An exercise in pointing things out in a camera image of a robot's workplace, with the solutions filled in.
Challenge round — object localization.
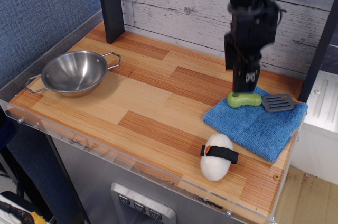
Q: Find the clear acrylic edge guard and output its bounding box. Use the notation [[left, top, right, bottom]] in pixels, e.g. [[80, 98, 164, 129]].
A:
[[1, 98, 279, 223]]

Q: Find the green handled grey spatula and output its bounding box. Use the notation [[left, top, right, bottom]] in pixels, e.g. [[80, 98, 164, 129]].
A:
[[227, 92, 295, 113]]

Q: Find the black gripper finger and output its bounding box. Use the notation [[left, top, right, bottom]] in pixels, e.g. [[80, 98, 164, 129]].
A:
[[224, 38, 236, 70], [232, 59, 260, 93]]

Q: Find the dark right vertical post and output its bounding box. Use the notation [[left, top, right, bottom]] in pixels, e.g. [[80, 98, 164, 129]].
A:
[[298, 0, 337, 102]]

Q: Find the stainless steel cabinet front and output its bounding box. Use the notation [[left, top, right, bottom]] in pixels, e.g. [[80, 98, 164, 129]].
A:
[[51, 137, 268, 223]]

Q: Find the steel two-handled bowl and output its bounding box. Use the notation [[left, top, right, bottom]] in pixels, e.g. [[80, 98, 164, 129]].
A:
[[25, 51, 122, 97]]

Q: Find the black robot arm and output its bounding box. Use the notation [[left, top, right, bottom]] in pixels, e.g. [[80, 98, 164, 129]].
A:
[[224, 0, 282, 92]]

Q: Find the silver button control panel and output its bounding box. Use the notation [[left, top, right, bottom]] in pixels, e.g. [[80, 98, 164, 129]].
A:
[[110, 182, 176, 223]]

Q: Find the white ribbed appliance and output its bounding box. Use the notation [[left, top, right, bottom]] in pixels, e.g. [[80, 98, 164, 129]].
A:
[[291, 71, 337, 184]]

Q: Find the blue folded cloth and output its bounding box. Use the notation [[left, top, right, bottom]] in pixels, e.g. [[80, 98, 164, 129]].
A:
[[203, 99, 308, 162]]

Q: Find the yellow black object bottom-left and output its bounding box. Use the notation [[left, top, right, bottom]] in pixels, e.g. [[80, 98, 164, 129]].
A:
[[1, 201, 47, 223]]

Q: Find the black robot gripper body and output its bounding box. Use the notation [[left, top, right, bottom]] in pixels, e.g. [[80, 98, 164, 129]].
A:
[[224, 2, 279, 62]]

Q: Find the white plush sushi toy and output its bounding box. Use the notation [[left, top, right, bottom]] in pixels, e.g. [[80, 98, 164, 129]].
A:
[[200, 133, 239, 181]]

